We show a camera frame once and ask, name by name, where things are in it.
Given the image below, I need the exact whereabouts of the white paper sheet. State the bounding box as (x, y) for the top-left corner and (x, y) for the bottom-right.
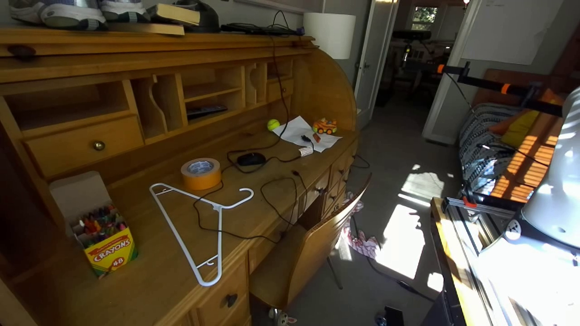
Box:
(277, 114), (342, 156)

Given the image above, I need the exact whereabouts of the black computer mouse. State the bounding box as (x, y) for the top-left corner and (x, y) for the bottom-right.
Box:
(234, 150), (268, 168)

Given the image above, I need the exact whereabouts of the orange green toy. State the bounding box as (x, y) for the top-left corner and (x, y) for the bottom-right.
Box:
(311, 116), (340, 136)

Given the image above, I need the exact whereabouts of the orange tape roll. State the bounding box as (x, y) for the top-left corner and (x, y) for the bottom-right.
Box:
(179, 156), (224, 195)

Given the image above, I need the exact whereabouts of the wooden desk chair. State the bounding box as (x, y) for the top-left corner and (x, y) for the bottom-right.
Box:
(250, 179), (373, 311)

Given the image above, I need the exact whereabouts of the pink patterned cloth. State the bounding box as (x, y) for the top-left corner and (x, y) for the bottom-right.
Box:
(344, 230), (380, 261)

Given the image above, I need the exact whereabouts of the white lamp shade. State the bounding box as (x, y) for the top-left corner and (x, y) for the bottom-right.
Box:
(302, 11), (359, 61)

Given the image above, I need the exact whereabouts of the wooden desk front drawer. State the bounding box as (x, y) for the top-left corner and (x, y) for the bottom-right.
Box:
(190, 257), (252, 326)

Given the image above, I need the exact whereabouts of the wooden roll-top desk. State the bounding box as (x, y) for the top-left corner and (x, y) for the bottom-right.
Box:
(0, 25), (373, 326)

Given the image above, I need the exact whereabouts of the black box on floor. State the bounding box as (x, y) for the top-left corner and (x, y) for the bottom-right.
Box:
(373, 304), (408, 326)

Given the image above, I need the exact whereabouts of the striped futon sofa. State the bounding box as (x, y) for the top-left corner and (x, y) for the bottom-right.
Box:
(456, 67), (580, 210)

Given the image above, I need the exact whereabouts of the open crayon box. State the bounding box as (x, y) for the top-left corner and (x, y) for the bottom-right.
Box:
(47, 170), (139, 279)

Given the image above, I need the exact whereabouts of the black bar with orange clamps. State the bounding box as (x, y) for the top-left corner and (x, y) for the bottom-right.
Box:
(435, 58), (567, 118)

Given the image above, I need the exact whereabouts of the small wooden cubby drawer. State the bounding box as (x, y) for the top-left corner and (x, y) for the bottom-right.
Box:
(23, 114), (145, 179)

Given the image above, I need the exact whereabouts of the grey sneaker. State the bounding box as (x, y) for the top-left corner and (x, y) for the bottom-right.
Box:
(7, 0), (107, 31)
(98, 0), (152, 25)

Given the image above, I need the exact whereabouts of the yellow pillow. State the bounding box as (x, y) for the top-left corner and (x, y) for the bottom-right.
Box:
(498, 108), (540, 150)

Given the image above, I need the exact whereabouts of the white board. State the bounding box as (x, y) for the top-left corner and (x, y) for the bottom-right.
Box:
(462, 0), (549, 67)

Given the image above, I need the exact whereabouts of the robot mounting table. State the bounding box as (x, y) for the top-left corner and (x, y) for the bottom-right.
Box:
(429, 195), (580, 326)

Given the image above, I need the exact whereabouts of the dark roll-top knob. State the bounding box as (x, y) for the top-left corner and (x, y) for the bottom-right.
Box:
(5, 41), (40, 61)

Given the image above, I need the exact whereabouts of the black USB cable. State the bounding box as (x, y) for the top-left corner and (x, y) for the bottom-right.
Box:
(190, 170), (308, 244)

